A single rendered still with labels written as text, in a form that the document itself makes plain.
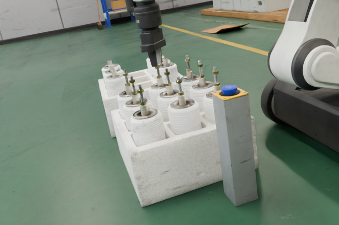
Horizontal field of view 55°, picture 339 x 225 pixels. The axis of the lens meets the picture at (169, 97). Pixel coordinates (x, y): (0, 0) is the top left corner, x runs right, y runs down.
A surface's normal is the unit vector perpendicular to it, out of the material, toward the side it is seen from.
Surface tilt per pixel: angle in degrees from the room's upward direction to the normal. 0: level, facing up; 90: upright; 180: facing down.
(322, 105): 46
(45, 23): 90
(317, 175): 0
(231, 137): 90
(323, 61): 90
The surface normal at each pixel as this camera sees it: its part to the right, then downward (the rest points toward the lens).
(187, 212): -0.16, -0.93
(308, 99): -0.79, -0.47
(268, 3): 0.27, 0.27
